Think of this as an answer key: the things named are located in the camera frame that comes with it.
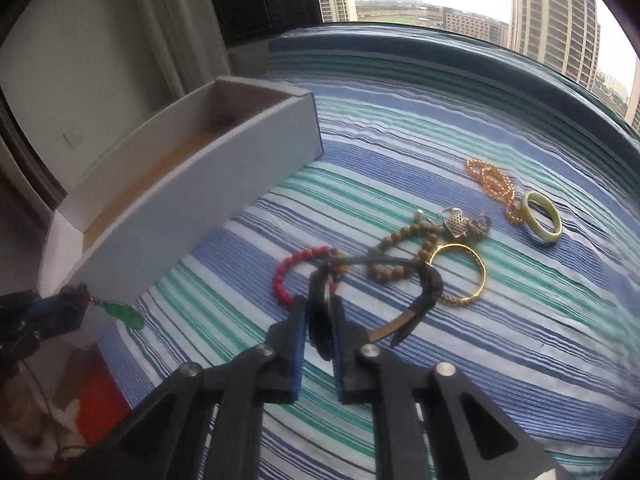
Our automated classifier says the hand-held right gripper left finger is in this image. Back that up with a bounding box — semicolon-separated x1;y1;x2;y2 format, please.
82;296;307;480

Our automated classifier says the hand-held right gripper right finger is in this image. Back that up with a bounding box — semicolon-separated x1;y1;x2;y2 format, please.
330;295;572;480

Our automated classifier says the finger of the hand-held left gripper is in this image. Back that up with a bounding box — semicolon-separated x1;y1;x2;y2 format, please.
27;284;94;344

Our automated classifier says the green pendant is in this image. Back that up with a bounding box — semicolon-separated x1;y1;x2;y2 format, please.
96;299;146;332

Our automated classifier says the black bangle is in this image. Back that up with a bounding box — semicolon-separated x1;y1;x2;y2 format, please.
306;255;445;361

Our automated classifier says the white cardboard box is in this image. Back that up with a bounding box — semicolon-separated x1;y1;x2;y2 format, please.
40;76;325;347

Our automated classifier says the pale green jade bangle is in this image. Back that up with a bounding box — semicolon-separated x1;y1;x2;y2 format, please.
519;190;564;244

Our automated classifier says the gold bead necklace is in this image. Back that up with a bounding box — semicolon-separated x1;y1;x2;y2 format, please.
465;157;527;229

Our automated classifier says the red cloth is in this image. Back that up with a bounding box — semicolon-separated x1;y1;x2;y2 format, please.
77;357;132;448

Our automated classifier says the gold bangle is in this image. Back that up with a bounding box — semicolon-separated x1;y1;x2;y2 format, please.
427;242;487;307

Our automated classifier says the silver charm pendant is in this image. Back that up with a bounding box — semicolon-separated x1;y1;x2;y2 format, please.
440;206;494;241

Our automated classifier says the striped blue green blanket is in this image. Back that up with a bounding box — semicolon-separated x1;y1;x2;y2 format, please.
97;24;640;480

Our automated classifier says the beige curtain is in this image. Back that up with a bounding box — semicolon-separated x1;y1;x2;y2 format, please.
122;0;232;108

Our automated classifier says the tall beige apartment building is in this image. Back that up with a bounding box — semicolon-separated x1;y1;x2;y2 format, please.
509;0;602;92

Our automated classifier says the red bead bracelet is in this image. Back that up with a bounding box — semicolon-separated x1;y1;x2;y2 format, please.
272;246;347;307

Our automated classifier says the wooden bead bracelet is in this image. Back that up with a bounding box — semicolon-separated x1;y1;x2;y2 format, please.
367;224;443;282

